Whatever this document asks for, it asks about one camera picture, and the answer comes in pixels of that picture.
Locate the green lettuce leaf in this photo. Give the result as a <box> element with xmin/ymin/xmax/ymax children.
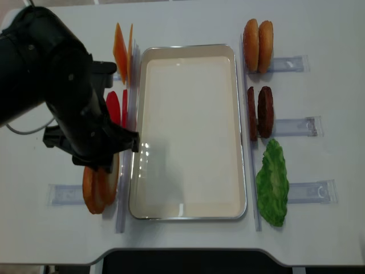
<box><xmin>255</xmin><ymin>139</ymin><xmax>289</xmax><ymax>227</ymax></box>

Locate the long clear rail left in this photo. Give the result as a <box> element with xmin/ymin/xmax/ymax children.
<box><xmin>115</xmin><ymin>40</ymin><xmax>141</xmax><ymax>233</ymax></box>

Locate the orange cheese slice right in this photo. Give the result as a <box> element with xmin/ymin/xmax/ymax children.
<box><xmin>127</xmin><ymin>24</ymin><xmax>133</xmax><ymax>87</ymax></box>

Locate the brown bun slice left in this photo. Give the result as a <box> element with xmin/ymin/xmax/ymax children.
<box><xmin>82</xmin><ymin>167</ymin><xmax>106</xmax><ymax>214</ymax></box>

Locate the golden bun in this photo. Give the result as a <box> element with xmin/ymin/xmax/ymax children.
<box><xmin>243</xmin><ymin>19</ymin><xmax>259</xmax><ymax>72</ymax></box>
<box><xmin>258</xmin><ymin>21</ymin><xmax>274</xmax><ymax>74</ymax></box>

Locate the orange cheese slice left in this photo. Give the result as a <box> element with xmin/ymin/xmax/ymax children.
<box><xmin>113</xmin><ymin>23</ymin><xmax>127</xmax><ymax>84</ymax></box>

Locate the clear holder rail top left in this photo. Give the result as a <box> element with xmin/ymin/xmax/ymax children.
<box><xmin>113</xmin><ymin>74</ymin><xmax>121</xmax><ymax>81</ymax></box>

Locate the bun slice pale face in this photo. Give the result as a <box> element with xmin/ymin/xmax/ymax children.
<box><xmin>98</xmin><ymin>153</ymin><xmax>120</xmax><ymax>206</ymax></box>

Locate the white rectangular metal tray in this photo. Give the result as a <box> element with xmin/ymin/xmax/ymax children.
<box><xmin>129</xmin><ymin>44</ymin><xmax>247</xmax><ymax>220</ymax></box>

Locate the clear holder rail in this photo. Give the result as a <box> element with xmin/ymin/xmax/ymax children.
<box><xmin>268</xmin><ymin>55</ymin><xmax>310</xmax><ymax>73</ymax></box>
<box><xmin>271</xmin><ymin>116</ymin><xmax>324</xmax><ymax>137</ymax></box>
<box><xmin>47</xmin><ymin>184</ymin><xmax>85</xmax><ymax>206</ymax></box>
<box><xmin>113</xmin><ymin>74</ymin><xmax>121</xmax><ymax>81</ymax></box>
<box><xmin>287</xmin><ymin>180</ymin><xmax>337</xmax><ymax>204</ymax></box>

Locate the brown meat patty left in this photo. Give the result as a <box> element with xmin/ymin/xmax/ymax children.
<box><xmin>247</xmin><ymin>87</ymin><xmax>257</xmax><ymax>142</ymax></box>

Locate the clear holder rail bottom left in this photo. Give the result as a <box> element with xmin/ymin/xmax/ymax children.
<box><xmin>47</xmin><ymin>184</ymin><xmax>85</xmax><ymax>206</ymax></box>

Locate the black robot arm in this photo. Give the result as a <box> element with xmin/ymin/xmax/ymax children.
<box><xmin>1</xmin><ymin>5</ymin><xmax>140</xmax><ymax>171</ymax></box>

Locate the golden bun top right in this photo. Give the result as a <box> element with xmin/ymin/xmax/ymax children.
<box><xmin>258</xmin><ymin>21</ymin><xmax>274</xmax><ymax>74</ymax></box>

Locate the brown meat patty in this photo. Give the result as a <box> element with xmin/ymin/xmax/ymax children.
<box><xmin>258</xmin><ymin>86</ymin><xmax>274</xmax><ymax>139</ymax></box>
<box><xmin>247</xmin><ymin>87</ymin><xmax>257</xmax><ymax>142</ymax></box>

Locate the clear holder rail bottom right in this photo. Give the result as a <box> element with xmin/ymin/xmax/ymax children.
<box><xmin>287</xmin><ymin>180</ymin><xmax>337</xmax><ymax>204</ymax></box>

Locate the long clear rail right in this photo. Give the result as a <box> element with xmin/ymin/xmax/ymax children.
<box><xmin>240</xmin><ymin>34</ymin><xmax>262</xmax><ymax>232</ymax></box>

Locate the grey cable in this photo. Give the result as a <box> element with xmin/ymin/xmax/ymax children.
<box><xmin>5</xmin><ymin>116</ymin><xmax>56</xmax><ymax>135</ymax></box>

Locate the red tomato slice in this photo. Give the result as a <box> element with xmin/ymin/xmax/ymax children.
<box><xmin>121</xmin><ymin>89</ymin><xmax>128</xmax><ymax>128</ymax></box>
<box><xmin>106</xmin><ymin>91</ymin><xmax>121</xmax><ymax>126</ymax></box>

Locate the red tomato slice right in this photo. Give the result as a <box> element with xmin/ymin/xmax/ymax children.
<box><xmin>121</xmin><ymin>89</ymin><xmax>128</xmax><ymax>128</ymax></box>

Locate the orange cheese slice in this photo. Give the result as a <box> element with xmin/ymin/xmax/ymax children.
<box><xmin>127</xmin><ymin>24</ymin><xmax>133</xmax><ymax>87</ymax></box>
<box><xmin>113</xmin><ymin>23</ymin><xmax>127</xmax><ymax>84</ymax></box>

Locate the clear holder rail middle right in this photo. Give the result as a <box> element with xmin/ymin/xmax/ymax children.
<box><xmin>271</xmin><ymin>116</ymin><xmax>324</xmax><ymax>137</ymax></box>

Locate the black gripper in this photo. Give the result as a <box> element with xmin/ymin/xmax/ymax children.
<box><xmin>43</xmin><ymin>61</ymin><xmax>140</xmax><ymax>174</ymax></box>

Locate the golden bun top left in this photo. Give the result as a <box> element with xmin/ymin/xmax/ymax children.
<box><xmin>243</xmin><ymin>19</ymin><xmax>259</xmax><ymax>72</ymax></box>

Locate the long clear rail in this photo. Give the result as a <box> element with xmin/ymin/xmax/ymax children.
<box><xmin>115</xmin><ymin>40</ymin><xmax>141</xmax><ymax>233</ymax></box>
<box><xmin>240</xmin><ymin>34</ymin><xmax>262</xmax><ymax>232</ymax></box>

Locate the brown meat patty right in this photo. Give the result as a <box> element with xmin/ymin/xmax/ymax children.
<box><xmin>258</xmin><ymin>86</ymin><xmax>274</xmax><ymax>139</ymax></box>

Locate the clear holder rail top right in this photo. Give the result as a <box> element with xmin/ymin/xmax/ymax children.
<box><xmin>268</xmin><ymin>55</ymin><xmax>310</xmax><ymax>73</ymax></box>

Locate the red tomato slice left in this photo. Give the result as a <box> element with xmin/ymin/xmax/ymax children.
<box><xmin>106</xmin><ymin>91</ymin><xmax>121</xmax><ymax>126</ymax></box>

